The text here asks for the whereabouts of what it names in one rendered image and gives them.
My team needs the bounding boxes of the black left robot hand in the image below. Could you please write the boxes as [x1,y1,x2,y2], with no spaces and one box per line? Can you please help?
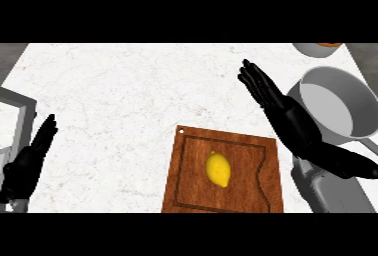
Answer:
[0,113,59,204]

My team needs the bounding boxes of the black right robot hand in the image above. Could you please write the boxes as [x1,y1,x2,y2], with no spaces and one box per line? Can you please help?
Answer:
[236,58,378,180]

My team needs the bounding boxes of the grey metal pot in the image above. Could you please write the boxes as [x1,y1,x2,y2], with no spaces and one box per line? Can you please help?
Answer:
[286,65,378,157]

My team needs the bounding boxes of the brown wooden cutting board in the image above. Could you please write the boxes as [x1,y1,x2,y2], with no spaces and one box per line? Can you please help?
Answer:
[161,124,285,214]

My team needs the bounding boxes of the yellow lemon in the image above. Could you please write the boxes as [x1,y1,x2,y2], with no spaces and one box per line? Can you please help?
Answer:
[203,150,233,189]

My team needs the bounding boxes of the grey framed appliance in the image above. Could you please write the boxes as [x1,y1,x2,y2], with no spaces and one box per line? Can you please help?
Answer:
[0,87,38,188]

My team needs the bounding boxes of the grey bowl with orange content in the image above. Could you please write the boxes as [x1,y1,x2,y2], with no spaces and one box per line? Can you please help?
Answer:
[291,42,344,59]

